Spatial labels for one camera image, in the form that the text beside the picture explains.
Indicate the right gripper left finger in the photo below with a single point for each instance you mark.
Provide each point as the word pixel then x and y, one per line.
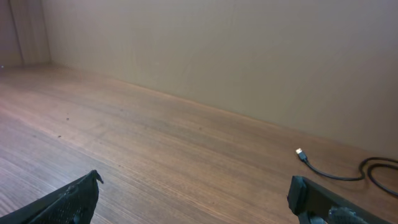
pixel 74 203

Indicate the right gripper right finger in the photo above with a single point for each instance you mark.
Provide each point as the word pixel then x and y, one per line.
pixel 312 204

